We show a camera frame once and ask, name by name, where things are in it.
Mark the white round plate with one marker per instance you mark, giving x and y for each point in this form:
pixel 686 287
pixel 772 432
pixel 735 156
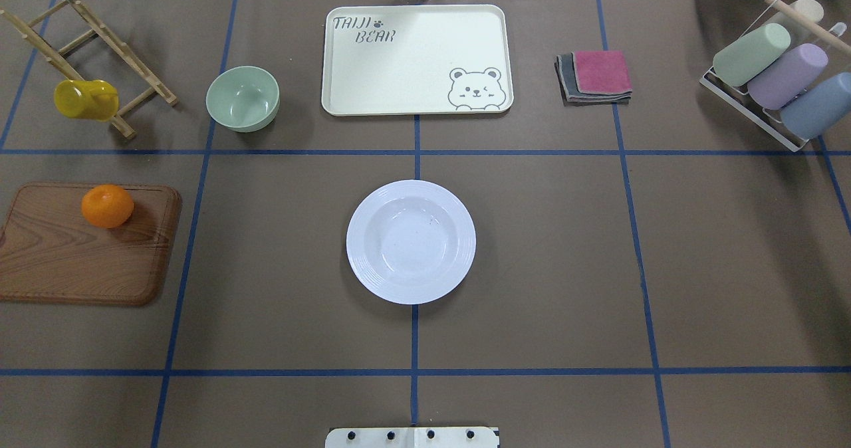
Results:
pixel 411 242

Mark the orange fruit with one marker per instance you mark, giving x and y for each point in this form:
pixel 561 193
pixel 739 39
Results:
pixel 107 206

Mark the cream bear serving tray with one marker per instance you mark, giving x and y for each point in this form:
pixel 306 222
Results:
pixel 416 59

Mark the grey folded cloth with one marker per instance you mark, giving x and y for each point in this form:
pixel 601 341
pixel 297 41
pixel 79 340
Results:
pixel 565 72

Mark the green ceramic bowl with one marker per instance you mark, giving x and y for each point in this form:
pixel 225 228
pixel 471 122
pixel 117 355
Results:
pixel 243 99

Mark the pink folded cloth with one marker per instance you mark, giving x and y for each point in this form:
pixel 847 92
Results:
pixel 601 73

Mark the yellow mug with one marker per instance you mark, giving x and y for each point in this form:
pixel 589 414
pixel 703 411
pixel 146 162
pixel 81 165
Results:
pixel 86 99

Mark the green cup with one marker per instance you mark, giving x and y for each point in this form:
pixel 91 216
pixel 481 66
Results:
pixel 749 55

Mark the purple cup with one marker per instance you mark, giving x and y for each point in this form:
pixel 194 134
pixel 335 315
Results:
pixel 785 79

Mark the wooden cutting board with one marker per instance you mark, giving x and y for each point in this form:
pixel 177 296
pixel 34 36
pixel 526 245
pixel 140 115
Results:
pixel 51 254

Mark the blue cup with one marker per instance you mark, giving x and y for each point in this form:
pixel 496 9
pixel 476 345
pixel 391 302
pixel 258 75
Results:
pixel 811 114

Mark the cream cup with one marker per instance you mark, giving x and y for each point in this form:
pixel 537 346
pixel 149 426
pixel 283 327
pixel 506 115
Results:
pixel 812 10

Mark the wooden mug drying rack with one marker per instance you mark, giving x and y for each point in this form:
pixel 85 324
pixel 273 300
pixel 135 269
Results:
pixel 97 28

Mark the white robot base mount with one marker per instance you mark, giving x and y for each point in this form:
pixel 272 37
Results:
pixel 441 436

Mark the white wire cup rack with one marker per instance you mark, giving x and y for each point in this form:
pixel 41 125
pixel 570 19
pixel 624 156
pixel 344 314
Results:
pixel 832 36

